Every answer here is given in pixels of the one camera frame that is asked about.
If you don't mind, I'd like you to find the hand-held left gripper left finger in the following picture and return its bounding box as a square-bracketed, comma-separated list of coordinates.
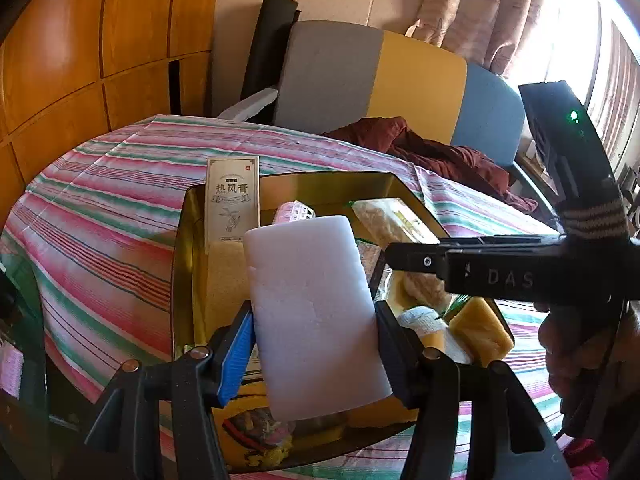
[85, 300, 256, 480]

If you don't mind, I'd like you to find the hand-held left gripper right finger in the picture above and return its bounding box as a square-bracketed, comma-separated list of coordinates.
[374, 300, 573, 480]

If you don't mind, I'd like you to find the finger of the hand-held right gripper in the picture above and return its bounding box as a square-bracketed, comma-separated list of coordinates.
[384, 241, 452, 281]

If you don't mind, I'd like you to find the white cloth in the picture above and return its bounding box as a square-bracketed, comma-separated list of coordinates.
[397, 307, 473, 363]

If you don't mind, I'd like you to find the white sponge block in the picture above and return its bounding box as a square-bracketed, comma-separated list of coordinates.
[243, 215, 393, 421]

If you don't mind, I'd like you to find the gold tin box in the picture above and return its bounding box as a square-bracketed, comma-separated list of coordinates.
[170, 171, 516, 473]

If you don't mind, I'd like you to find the beige printed carton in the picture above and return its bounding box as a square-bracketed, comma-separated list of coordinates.
[205, 156, 261, 256]

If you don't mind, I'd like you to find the person's right hand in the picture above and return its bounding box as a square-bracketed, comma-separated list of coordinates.
[537, 305, 640, 402]

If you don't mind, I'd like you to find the maroon cloth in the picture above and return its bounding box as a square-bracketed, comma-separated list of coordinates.
[322, 116, 538, 213]

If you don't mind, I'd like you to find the grey yellow blue chair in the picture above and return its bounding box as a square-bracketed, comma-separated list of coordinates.
[217, 20, 561, 221]

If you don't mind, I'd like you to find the beige patterned curtain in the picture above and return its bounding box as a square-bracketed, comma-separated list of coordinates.
[585, 15, 640, 161]
[412, 0, 551, 78]

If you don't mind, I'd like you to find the red fabric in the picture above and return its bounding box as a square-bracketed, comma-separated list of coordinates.
[565, 437, 613, 480]

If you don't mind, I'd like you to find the striped tablecloth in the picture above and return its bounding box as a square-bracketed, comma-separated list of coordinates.
[0, 114, 566, 480]

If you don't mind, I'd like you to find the window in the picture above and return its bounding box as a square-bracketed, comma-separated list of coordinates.
[542, 0, 613, 111]

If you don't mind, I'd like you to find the black rolled mat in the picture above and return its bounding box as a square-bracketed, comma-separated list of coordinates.
[241, 0, 300, 106]

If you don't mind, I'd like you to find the wooden wardrobe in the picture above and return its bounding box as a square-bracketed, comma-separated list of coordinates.
[0, 0, 223, 201]

